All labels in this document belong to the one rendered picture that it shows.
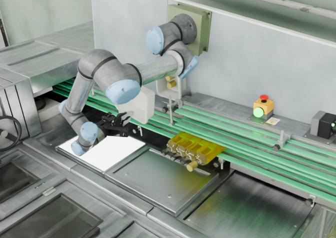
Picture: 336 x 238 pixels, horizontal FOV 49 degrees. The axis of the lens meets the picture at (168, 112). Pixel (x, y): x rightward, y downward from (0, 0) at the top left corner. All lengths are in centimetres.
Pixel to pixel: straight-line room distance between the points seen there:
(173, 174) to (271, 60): 72
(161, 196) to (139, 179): 18
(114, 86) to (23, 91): 110
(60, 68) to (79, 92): 92
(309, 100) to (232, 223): 62
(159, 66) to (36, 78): 105
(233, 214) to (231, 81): 64
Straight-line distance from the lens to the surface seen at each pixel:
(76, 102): 159
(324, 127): 165
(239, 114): 180
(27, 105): 237
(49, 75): 241
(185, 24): 177
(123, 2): 223
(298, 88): 172
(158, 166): 194
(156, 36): 166
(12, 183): 214
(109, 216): 177
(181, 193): 177
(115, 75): 132
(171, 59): 157
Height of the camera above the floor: 222
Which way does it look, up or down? 41 degrees down
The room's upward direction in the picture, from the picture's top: 122 degrees counter-clockwise
